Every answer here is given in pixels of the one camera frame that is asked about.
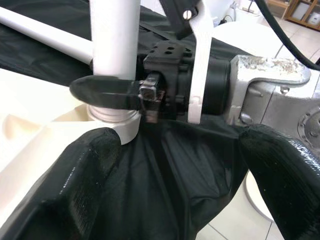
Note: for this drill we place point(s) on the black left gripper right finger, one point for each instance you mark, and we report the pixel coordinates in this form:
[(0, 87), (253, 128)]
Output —
[(287, 180)]

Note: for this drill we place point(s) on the wooden shelf unit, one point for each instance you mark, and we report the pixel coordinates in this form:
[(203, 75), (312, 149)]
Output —
[(302, 12)]

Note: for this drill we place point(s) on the white plastic table top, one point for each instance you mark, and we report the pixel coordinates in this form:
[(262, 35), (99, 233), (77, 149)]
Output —
[(37, 125)]

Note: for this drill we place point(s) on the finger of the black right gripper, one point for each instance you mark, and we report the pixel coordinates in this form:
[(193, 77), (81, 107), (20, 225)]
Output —
[(105, 92)]

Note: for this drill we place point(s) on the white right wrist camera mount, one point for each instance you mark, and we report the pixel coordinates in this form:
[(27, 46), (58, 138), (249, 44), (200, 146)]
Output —
[(197, 62)]

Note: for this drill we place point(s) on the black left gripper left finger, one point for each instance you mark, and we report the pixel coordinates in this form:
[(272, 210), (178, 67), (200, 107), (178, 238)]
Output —
[(62, 195)]

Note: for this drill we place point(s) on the black table cloth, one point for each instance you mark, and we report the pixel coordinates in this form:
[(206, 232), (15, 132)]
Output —
[(175, 175)]

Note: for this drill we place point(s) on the white plastic table leg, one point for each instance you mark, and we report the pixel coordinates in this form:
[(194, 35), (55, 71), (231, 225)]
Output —
[(115, 37), (45, 35)]

